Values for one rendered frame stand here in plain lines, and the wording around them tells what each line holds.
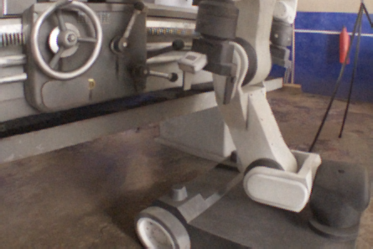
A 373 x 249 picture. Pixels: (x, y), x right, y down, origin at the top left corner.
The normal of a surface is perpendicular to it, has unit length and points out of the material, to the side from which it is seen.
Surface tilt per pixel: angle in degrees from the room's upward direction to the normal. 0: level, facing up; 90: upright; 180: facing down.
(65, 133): 90
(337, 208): 90
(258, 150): 90
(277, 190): 90
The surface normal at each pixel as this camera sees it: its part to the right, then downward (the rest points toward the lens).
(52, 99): 0.74, 0.14
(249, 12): -0.62, 0.18
